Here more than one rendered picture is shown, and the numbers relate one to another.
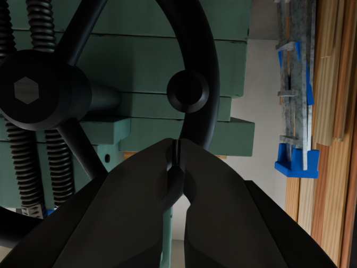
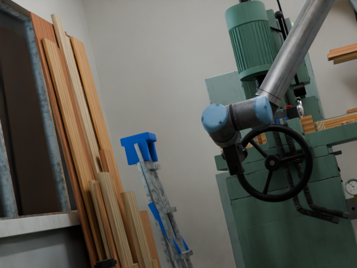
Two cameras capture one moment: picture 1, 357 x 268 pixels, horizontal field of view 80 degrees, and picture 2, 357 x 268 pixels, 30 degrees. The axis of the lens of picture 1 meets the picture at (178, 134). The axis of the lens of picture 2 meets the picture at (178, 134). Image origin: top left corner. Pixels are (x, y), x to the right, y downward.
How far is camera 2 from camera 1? 232 cm
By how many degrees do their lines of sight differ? 12
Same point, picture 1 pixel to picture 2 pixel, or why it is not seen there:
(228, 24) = (239, 204)
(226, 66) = (235, 189)
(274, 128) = (129, 177)
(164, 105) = (255, 167)
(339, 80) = (113, 243)
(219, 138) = not seen: hidden behind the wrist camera
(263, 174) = (123, 100)
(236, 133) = (223, 164)
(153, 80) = (262, 175)
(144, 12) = not seen: hidden behind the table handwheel
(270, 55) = not seen: outside the picture
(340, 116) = (101, 205)
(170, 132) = (249, 157)
